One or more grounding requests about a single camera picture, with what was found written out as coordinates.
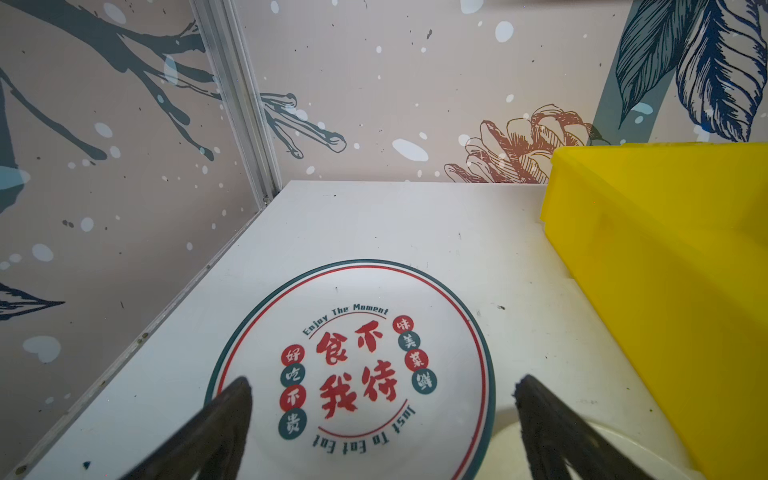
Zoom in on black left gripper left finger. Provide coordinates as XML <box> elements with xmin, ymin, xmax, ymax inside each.
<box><xmin>123</xmin><ymin>376</ymin><xmax>253</xmax><ymax>479</ymax></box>

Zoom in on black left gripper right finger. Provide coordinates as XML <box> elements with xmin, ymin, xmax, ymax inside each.
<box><xmin>514</xmin><ymin>375</ymin><xmax>650</xmax><ymax>479</ymax></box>

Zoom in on yellow plastic bin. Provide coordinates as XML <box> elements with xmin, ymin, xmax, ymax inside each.
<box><xmin>541</xmin><ymin>143</ymin><xmax>767</xmax><ymax>479</ymax></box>

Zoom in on white plate red Chinese characters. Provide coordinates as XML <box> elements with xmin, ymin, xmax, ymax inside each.
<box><xmin>206</xmin><ymin>259</ymin><xmax>496</xmax><ymax>479</ymax></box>

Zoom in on aluminium frame corner post left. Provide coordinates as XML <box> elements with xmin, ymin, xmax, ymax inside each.
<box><xmin>191</xmin><ymin>0</ymin><xmax>282</xmax><ymax>211</ymax></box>

